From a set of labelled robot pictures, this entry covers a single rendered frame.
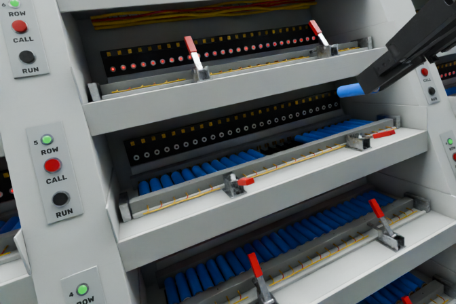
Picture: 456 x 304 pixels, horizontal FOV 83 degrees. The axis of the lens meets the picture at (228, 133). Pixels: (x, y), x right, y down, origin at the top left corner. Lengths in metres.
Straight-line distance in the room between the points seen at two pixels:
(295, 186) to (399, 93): 0.35
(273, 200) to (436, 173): 0.38
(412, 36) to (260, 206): 0.29
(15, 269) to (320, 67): 0.55
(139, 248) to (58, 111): 0.21
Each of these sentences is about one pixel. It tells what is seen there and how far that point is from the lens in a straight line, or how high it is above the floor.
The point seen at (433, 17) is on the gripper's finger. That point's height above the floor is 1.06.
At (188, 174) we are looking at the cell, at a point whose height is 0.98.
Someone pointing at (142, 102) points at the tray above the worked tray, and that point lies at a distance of 0.40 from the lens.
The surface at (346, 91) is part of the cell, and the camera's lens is 0.44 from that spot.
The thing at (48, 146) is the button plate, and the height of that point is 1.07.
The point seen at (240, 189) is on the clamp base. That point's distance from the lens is 0.42.
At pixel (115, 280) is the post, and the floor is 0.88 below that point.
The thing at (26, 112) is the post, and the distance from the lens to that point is 0.42.
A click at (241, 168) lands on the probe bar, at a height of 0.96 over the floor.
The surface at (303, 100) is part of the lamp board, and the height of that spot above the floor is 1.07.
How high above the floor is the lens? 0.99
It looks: 5 degrees up
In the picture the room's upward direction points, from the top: 17 degrees counter-clockwise
